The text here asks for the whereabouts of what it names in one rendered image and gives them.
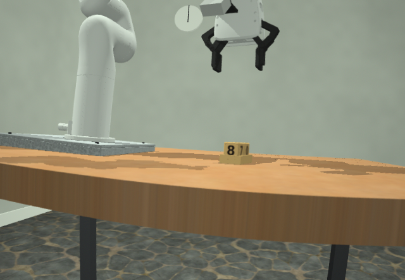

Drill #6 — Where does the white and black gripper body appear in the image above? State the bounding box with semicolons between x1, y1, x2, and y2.
214;0;265;47

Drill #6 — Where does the tan wooden calendar tray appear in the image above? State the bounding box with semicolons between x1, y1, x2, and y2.
219;154;252;165

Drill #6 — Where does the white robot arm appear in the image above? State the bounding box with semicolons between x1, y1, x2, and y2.
58;0;238;143

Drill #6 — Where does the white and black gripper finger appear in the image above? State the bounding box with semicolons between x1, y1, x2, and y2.
253;20;280;71
201;27;228;73

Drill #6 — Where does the tan wooden number cube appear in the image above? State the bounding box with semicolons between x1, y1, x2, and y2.
244;143;249;155
223;142;244;156

